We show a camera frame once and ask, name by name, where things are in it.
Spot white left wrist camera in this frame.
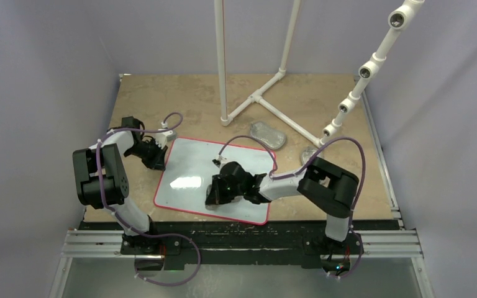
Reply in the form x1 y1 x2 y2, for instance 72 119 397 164
154 121 178 149

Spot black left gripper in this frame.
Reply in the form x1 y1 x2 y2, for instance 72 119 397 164
125 138 168 172

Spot white board with pink rim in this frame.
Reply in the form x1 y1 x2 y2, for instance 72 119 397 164
153 137 270 225

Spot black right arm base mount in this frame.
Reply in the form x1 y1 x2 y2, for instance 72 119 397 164
301 230 365 276

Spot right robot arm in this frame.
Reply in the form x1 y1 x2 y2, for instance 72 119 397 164
205 157 360 253

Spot aluminium frame rails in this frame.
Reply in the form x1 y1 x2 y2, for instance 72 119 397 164
50 97 434 297

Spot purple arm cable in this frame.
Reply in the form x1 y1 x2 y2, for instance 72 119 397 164
217 135 367 281
96 112 202 287

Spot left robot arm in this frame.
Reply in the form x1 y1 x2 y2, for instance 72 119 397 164
72 116 175 254

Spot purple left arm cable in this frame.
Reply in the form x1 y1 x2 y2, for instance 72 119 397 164
96 112 202 287

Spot white PVC pipe frame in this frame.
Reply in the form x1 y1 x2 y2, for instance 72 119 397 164
210 1 427 147

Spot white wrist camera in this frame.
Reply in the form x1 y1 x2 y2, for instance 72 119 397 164
154 121 178 149
212 156 227 168

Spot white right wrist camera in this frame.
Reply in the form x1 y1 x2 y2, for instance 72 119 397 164
212 156 227 168

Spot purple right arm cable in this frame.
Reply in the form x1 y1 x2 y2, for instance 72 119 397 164
217 135 367 281

